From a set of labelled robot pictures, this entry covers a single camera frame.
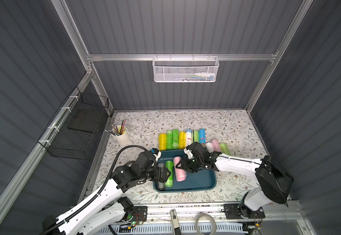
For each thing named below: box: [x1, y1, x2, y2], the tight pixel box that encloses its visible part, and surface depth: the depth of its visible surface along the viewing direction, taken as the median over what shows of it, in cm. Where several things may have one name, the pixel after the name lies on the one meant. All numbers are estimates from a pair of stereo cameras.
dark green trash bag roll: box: [171, 128, 179, 150], surface depth 101 cm
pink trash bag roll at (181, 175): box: [173, 156, 188, 182], surface depth 80 cm
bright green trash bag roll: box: [166, 129, 173, 150], surface depth 101 cm
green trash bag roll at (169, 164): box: [165, 160, 174, 188], surface depth 86 cm
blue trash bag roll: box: [198, 128, 207, 144], surface depth 104 cm
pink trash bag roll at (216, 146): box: [211, 139, 222, 153], surface depth 98 cm
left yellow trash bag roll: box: [158, 133, 168, 151], surface depth 100 cm
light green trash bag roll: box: [193, 129, 200, 143], surface depth 104 cm
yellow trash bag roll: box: [178, 130, 187, 150], surface depth 101 cm
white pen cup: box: [111, 124, 130, 146], surface depth 98 cm
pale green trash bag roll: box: [219, 142, 232, 156], surface depth 96 cm
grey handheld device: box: [169, 208, 182, 235], surface depth 69 cm
